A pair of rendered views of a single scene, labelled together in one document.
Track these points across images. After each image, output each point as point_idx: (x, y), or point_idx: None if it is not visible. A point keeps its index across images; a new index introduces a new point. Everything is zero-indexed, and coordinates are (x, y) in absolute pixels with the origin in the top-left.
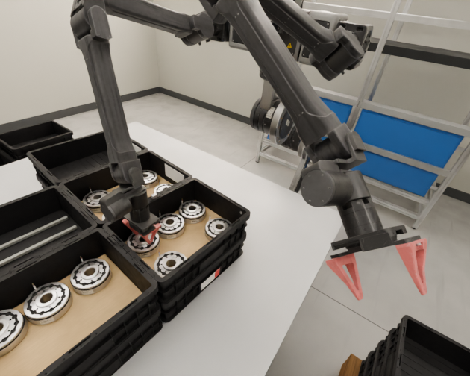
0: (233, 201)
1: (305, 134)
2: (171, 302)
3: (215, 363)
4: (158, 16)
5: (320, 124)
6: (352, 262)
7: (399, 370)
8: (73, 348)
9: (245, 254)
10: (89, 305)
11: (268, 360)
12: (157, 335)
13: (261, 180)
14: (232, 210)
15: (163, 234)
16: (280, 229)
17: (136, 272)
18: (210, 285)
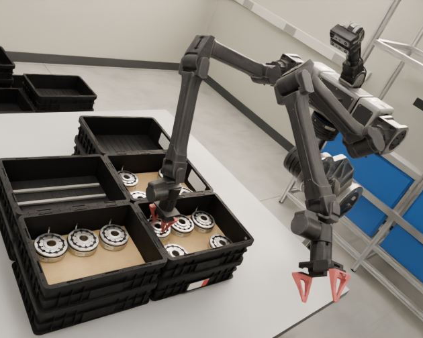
0: (242, 226)
1: (307, 192)
2: (166, 282)
3: None
4: (241, 64)
5: (317, 190)
6: (308, 282)
7: None
8: (107, 272)
9: (234, 280)
10: (107, 257)
11: None
12: (142, 306)
13: (275, 220)
14: (238, 233)
15: (173, 229)
16: (275, 273)
17: (152, 246)
18: (195, 290)
